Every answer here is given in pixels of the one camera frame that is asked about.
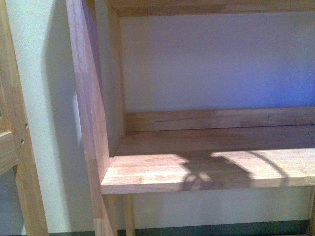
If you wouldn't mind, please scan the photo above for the wooden shelf unit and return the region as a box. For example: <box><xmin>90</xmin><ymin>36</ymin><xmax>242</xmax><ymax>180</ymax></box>
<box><xmin>66</xmin><ymin>0</ymin><xmax>315</xmax><ymax>236</ymax></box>
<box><xmin>0</xmin><ymin>0</ymin><xmax>49</xmax><ymax>236</ymax></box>

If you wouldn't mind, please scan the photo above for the wooden shelf unit at left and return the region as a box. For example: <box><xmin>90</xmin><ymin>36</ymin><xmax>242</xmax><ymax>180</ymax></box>
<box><xmin>0</xmin><ymin>0</ymin><xmax>49</xmax><ymax>236</ymax></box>

